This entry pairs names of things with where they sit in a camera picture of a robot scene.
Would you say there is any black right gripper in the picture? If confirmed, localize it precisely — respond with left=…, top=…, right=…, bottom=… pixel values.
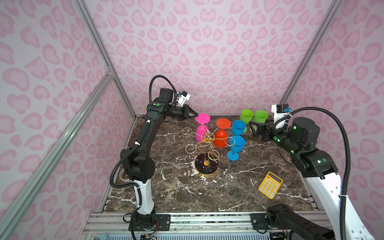
left=248, top=117, right=302, bottom=156

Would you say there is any lime green wine glass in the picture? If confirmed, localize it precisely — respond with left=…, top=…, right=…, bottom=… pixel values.
left=240, top=109, right=254, bottom=133
left=254, top=110, right=269, bottom=124

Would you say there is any magenta wine glass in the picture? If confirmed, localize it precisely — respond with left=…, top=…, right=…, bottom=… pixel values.
left=196, top=114, right=211, bottom=143

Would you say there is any blue wine glass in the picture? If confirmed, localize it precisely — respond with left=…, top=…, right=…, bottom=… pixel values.
left=232, top=120, right=246, bottom=136
left=227, top=136, right=246, bottom=161

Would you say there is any red wine glass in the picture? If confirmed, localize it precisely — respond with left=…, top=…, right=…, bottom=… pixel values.
left=213, top=118, right=231, bottom=149

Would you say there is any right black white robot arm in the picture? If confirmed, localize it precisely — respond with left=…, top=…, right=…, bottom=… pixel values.
left=249, top=117, right=374, bottom=240

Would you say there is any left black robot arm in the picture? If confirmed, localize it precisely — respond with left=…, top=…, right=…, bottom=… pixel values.
left=110, top=88, right=198, bottom=234

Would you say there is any yellow calculator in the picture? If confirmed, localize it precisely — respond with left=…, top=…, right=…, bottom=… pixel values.
left=259, top=172, right=283, bottom=200

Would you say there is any clear tape roll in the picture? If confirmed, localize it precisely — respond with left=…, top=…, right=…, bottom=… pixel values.
left=118, top=168, right=131, bottom=183

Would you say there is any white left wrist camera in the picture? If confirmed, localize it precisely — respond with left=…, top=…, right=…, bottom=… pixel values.
left=176, top=91, right=191, bottom=107

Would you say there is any gold wire wine glass rack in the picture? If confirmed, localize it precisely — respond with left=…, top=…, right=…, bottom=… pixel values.
left=182, top=128, right=236, bottom=178

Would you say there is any left black corrugated cable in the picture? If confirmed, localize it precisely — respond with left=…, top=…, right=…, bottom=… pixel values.
left=109, top=74, right=178, bottom=240

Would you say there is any black corrugated cable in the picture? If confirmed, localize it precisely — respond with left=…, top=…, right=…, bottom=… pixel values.
left=271, top=107, right=352, bottom=240
left=109, top=74, right=178, bottom=240

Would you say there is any right black corrugated cable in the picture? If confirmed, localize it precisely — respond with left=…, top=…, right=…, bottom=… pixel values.
left=271, top=107, right=352, bottom=240

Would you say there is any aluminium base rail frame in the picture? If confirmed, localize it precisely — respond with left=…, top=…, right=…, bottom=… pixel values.
left=80, top=211, right=343, bottom=240

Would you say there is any aluminium enclosure frame strut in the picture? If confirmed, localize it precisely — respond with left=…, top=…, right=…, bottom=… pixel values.
left=1, top=1, right=133, bottom=240

